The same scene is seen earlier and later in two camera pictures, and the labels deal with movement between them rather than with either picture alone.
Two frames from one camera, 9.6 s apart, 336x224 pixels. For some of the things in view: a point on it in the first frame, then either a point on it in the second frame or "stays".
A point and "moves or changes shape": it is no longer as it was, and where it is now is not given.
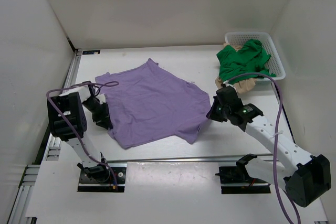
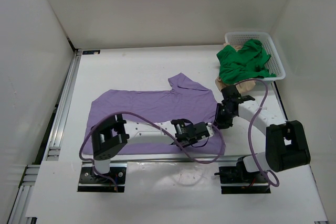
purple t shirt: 149,103 moves or changes shape
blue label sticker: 91,52 stays
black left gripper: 103,118 → 192,142
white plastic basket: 274,63 stays
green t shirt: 251,58 stays
